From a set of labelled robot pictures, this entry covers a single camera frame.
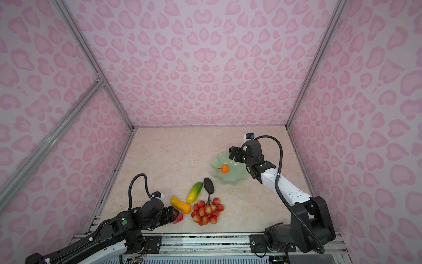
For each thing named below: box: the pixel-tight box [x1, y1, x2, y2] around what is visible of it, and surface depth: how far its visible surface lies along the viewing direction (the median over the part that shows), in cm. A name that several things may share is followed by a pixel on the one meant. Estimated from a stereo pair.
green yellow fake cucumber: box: [186, 182, 204, 204], surface depth 88 cm
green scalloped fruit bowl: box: [211, 151, 251, 187], surface depth 97 cm
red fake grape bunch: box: [191, 193, 225, 226], surface depth 79 cm
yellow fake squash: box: [170, 196, 192, 215], surface depth 83 cm
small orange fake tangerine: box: [217, 164, 230, 174], surface depth 97 cm
